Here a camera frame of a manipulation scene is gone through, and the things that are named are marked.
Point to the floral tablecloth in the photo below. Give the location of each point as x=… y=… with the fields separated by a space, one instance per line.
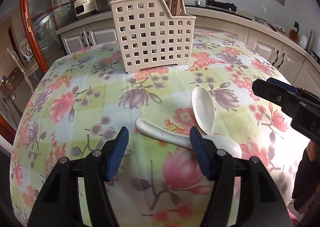
x=85 y=98

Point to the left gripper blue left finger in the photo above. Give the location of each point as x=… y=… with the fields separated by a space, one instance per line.
x=115 y=152

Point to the white lower kitchen cabinets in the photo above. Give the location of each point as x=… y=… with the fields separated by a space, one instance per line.
x=294 y=63

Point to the white perforated plastic utensil basket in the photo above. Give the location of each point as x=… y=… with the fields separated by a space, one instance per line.
x=149 y=36

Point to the white kitchen appliance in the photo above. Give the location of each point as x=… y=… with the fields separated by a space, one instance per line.
x=84 y=8

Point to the white dining chair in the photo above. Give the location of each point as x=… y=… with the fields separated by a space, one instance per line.
x=32 y=64

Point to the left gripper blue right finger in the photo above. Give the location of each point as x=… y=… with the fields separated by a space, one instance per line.
x=202 y=152

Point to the red wooden glass door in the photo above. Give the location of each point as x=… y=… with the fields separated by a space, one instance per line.
x=38 y=21

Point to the steel thermos bottle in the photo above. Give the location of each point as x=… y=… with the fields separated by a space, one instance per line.
x=310 y=41

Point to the white cup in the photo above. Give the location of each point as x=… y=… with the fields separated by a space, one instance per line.
x=303 y=41

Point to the amber glass teapot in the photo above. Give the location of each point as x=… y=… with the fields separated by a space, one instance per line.
x=294 y=33

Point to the right human hand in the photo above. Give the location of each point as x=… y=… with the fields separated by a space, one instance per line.
x=313 y=152

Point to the black gas stove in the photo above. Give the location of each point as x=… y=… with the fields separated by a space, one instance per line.
x=215 y=5

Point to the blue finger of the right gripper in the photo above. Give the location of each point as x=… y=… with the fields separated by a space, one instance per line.
x=283 y=85

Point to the white ceramic spoon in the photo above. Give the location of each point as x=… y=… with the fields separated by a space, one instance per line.
x=203 y=109
x=153 y=131

